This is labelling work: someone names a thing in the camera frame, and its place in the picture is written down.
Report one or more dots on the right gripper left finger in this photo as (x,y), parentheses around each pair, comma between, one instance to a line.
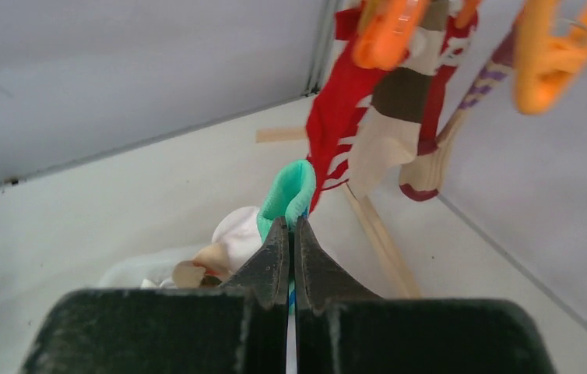
(237,327)

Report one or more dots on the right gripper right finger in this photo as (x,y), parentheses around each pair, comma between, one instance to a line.
(343,327)

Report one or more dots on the mint green sock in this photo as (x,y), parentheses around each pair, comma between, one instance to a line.
(289,196)

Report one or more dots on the orange clothes peg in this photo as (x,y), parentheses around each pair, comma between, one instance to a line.
(385,29)

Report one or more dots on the red white striped hanging sock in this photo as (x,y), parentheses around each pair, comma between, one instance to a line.
(341,105)

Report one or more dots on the orange peg at right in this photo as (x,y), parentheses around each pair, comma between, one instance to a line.
(546,64)

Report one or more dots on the wooden hanger rack frame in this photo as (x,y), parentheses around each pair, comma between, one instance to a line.
(388,253)

